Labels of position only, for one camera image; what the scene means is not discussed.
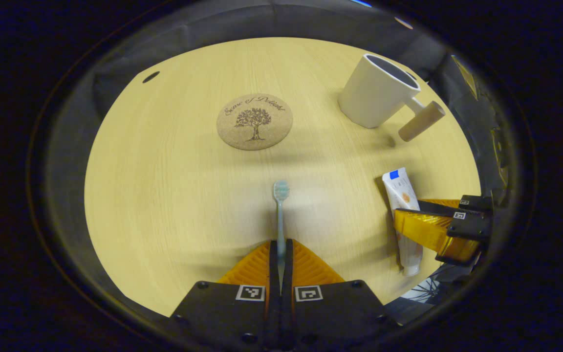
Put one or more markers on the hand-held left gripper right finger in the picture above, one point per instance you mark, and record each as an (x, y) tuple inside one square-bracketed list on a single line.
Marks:
[(288, 269)]

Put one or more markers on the pale blue toothbrush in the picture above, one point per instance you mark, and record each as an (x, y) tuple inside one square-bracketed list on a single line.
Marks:
[(280, 220)]

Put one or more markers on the white toothpaste tube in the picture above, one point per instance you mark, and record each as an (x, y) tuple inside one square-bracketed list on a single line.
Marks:
[(401, 193)]

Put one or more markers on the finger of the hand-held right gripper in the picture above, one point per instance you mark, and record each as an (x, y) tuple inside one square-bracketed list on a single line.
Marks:
[(438, 205), (467, 227)]

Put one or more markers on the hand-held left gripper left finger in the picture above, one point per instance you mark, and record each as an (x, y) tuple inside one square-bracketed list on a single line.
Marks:
[(272, 269)]

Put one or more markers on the round cork coaster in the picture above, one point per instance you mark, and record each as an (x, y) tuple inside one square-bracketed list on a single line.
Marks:
[(254, 122)]

